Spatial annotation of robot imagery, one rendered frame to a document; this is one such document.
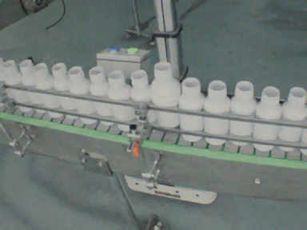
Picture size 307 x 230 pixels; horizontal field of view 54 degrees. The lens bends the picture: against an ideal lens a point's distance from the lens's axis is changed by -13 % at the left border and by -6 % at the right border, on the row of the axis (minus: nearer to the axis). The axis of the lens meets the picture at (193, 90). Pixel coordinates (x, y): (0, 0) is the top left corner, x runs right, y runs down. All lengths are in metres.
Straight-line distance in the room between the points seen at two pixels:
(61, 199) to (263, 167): 1.48
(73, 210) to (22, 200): 0.36
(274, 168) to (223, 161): 0.13
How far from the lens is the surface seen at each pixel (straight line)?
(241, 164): 0.79
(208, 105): 0.70
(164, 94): 0.71
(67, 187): 2.09
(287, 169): 0.79
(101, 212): 1.92
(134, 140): 0.71
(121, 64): 0.91
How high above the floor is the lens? 1.60
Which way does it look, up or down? 40 degrees down
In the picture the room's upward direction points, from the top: 4 degrees counter-clockwise
